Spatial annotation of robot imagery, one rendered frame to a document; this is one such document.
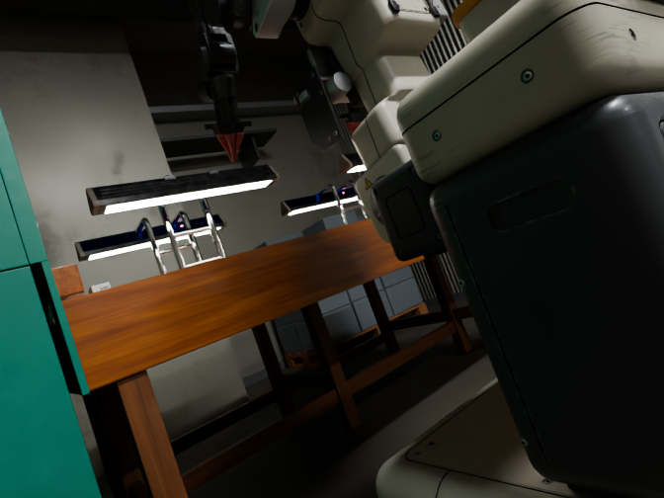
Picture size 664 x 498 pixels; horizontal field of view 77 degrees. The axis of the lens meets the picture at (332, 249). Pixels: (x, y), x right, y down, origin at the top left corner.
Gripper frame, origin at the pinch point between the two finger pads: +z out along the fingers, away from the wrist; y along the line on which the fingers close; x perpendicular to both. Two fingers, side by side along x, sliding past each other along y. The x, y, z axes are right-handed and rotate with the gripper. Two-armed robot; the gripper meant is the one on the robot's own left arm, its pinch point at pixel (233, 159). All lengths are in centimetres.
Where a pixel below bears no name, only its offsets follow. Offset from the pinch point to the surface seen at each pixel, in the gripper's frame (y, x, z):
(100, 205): 27.7, -30.6, 10.2
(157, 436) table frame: 35, 22, 51
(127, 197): 20.0, -31.3, 9.4
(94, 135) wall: -11, -248, -7
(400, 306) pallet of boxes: -207, -139, 161
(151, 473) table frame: 38, 25, 56
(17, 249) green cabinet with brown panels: 48.3, 7.1, 10.3
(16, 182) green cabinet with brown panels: 45.4, 1.3, -1.2
